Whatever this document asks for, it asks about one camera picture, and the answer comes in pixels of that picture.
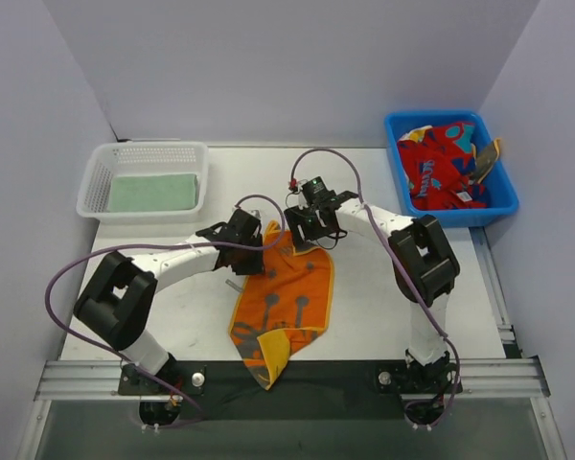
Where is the orange towel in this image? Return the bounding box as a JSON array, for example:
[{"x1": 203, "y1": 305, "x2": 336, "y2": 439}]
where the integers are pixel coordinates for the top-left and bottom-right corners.
[{"x1": 229, "y1": 220, "x2": 334, "y2": 390}]

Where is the green panda towel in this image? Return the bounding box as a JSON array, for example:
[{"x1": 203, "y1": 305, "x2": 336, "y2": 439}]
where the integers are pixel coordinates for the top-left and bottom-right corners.
[{"x1": 106, "y1": 173, "x2": 197, "y2": 213}]

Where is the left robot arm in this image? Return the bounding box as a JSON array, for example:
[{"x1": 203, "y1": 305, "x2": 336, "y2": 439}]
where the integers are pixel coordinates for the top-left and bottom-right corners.
[{"x1": 74, "y1": 209, "x2": 264, "y2": 383}]

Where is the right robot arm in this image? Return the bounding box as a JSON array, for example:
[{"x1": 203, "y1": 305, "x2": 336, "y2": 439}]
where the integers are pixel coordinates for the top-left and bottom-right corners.
[{"x1": 284, "y1": 189, "x2": 460, "y2": 370}]

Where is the red blue towel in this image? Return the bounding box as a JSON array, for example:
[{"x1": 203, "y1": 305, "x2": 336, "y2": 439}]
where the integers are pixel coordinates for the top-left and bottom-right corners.
[{"x1": 397, "y1": 122, "x2": 490, "y2": 211}]

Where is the blue plastic bin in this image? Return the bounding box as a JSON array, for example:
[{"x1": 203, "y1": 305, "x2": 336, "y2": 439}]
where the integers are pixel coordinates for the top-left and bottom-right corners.
[{"x1": 384, "y1": 109, "x2": 519, "y2": 228}]

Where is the white perforated plastic basket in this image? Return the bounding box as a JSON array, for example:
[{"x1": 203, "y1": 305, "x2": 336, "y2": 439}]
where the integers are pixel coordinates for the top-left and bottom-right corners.
[{"x1": 76, "y1": 140, "x2": 209, "y2": 225}]

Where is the black base mat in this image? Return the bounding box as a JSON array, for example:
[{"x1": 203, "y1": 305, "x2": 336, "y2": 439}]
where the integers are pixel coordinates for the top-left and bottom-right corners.
[{"x1": 117, "y1": 359, "x2": 462, "y2": 425}]

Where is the grey orange-edged towel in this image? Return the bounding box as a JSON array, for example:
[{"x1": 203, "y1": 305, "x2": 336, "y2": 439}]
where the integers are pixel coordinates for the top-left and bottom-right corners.
[{"x1": 470, "y1": 138, "x2": 502, "y2": 183}]

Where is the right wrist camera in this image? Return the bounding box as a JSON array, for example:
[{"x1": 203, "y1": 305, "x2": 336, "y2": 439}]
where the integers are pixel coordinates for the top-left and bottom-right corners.
[{"x1": 289, "y1": 176, "x2": 335, "y2": 207}]

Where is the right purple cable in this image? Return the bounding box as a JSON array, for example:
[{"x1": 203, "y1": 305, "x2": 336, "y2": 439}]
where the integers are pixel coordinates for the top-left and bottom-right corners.
[{"x1": 287, "y1": 148, "x2": 461, "y2": 427}]

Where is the purple cable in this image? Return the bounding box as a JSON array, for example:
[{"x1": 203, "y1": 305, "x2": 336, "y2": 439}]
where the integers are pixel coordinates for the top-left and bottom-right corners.
[
  {"x1": 287, "y1": 148, "x2": 461, "y2": 427},
  {"x1": 45, "y1": 194, "x2": 285, "y2": 430}
]

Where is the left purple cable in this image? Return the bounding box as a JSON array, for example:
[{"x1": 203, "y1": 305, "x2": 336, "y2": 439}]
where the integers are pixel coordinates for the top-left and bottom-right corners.
[{"x1": 45, "y1": 194, "x2": 285, "y2": 430}]

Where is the aluminium front rail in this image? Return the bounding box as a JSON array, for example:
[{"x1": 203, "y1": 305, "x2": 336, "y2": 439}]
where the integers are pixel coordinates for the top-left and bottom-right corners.
[{"x1": 18, "y1": 358, "x2": 565, "y2": 459}]

